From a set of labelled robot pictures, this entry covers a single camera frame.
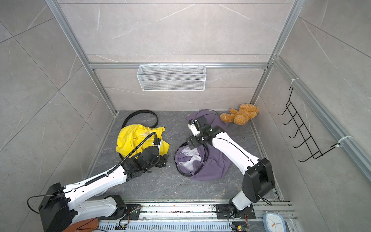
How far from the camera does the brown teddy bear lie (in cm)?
100

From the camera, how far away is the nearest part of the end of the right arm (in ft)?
1.92

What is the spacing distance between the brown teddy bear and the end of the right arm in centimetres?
41

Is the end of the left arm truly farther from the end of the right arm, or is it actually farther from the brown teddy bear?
the brown teddy bear
